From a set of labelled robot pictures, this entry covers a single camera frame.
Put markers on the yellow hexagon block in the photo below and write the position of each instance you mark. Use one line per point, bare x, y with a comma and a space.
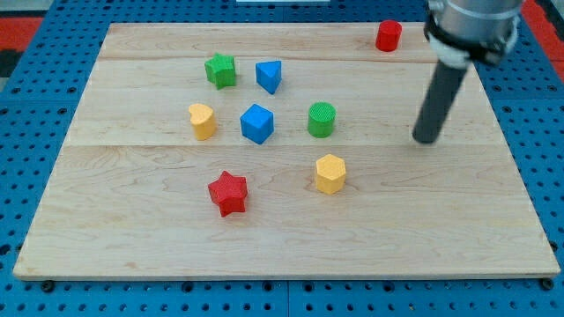
330, 173

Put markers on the blue cube block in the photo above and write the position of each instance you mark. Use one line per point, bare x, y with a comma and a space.
257, 124

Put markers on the green cylinder block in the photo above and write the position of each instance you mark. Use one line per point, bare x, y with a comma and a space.
321, 117

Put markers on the red star block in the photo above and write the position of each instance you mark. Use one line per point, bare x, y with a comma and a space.
229, 193

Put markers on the wooden board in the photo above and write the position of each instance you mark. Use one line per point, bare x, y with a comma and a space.
128, 196

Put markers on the blue triangle block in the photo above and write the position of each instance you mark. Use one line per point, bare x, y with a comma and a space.
269, 75

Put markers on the yellow heart block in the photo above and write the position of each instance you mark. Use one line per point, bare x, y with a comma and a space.
202, 120

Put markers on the green star block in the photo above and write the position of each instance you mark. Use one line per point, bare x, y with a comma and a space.
220, 70

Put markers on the red cylinder block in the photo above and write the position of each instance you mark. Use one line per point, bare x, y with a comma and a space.
388, 35

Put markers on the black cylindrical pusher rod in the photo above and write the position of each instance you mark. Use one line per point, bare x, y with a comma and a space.
441, 94

